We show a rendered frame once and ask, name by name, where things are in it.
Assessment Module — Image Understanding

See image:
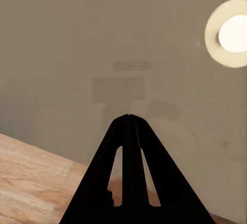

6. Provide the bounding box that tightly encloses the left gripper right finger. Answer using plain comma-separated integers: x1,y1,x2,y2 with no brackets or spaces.
129,114,216,224

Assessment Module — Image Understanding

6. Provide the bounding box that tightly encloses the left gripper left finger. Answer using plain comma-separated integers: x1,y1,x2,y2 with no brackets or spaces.
59,114,137,224

